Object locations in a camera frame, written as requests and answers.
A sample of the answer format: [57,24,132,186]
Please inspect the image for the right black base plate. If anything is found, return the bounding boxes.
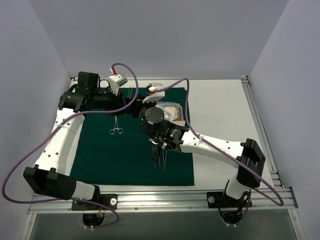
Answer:
[206,191,253,209]

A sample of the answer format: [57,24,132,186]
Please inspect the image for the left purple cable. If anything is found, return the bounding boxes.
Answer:
[1,62,139,230]

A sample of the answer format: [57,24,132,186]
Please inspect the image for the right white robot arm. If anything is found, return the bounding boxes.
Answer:
[125,96,265,207]

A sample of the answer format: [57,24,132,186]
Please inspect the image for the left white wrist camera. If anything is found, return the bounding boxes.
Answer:
[107,73,128,96]

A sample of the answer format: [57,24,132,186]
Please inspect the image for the aluminium rail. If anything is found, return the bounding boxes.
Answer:
[241,76,285,189]
[28,188,298,214]

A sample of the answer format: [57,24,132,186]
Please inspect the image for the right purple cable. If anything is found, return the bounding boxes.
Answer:
[159,77,285,225]

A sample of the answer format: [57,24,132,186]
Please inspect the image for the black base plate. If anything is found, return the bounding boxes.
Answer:
[206,191,253,209]
[71,193,118,211]

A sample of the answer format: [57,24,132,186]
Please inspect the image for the purple cable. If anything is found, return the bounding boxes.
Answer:
[159,77,285,225]
[1,62,139,230]

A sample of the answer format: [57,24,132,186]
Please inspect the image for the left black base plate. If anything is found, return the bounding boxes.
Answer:
[71,193,118,211]

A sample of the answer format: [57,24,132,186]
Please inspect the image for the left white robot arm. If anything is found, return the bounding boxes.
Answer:
[23,71,128,210]

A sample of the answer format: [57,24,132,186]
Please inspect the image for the green surgical cloth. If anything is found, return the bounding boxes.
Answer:
[70,86,195,187]

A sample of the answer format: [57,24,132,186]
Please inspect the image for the curved pointed silver tweezers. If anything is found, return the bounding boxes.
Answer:
[156,149,162,167]

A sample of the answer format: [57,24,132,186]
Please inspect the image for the aluminium right side rail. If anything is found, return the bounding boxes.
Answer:
[241,76,285,189]

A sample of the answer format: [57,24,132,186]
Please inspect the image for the silver instrument tray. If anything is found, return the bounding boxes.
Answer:
[155,101,185,127]

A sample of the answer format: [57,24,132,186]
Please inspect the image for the aluminium front rail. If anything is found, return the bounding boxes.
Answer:
[28,188,298,214]

